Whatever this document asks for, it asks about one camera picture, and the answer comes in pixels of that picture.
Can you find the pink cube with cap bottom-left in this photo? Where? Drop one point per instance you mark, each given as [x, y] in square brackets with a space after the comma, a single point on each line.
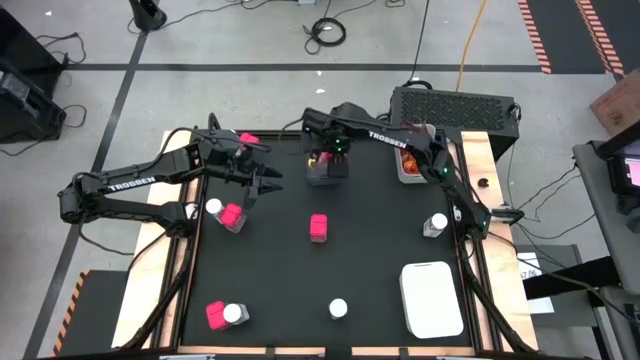
[215, 315]

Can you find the black stand base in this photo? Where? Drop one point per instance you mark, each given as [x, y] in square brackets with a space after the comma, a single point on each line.
[147, 17]

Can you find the pink cube with cap top-left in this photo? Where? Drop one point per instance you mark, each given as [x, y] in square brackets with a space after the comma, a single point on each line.
[249, 138]

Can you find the smoked paprika tin red lid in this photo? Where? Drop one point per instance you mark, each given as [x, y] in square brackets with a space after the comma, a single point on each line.
[325, 159]

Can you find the orange-striped black floor mat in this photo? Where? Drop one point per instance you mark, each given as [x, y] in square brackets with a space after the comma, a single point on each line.
[565, 30]

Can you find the orange-edged black floor mat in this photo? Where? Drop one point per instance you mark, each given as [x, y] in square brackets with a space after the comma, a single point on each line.
[97, 315]

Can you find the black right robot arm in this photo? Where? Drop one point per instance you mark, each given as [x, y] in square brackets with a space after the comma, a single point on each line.
[387, 140]

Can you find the small white plastic bin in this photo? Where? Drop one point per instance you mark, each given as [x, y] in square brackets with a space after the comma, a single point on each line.
[415, 180]

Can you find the black equipment case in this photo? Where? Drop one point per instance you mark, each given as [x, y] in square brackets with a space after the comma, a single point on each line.
[25, 110]

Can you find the black aluminium table frame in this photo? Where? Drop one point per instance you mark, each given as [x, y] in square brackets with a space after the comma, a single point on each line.
[178, 320]

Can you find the cardboard box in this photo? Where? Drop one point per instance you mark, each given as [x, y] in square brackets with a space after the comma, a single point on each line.
[620, 102]

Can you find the grey cart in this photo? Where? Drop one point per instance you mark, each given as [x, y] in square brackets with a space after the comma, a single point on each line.
[600, 210]

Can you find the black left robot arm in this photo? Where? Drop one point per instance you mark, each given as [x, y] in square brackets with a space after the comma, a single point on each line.
[132, 184]

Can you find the device with pink screen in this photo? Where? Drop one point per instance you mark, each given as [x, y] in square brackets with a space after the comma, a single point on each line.
[620, 175]

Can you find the white paper sheet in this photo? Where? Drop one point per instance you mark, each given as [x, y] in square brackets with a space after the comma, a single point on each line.
[542, 305]

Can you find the grey translucent plastic bin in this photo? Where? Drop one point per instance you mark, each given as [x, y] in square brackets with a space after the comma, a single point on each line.
[320, 179]

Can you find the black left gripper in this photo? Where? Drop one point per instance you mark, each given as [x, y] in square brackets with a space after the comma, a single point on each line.
[242, 175]

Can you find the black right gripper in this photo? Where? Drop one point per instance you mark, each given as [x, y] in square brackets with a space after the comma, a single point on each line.
[338, 165]

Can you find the wooden table board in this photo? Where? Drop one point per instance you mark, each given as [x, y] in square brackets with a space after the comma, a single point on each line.
[137, 295]

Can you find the large white plastic bin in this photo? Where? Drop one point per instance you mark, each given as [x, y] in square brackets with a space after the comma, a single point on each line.
[431, 300]

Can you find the black perforated computer case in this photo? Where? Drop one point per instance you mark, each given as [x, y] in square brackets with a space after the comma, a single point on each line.
[460, 110]

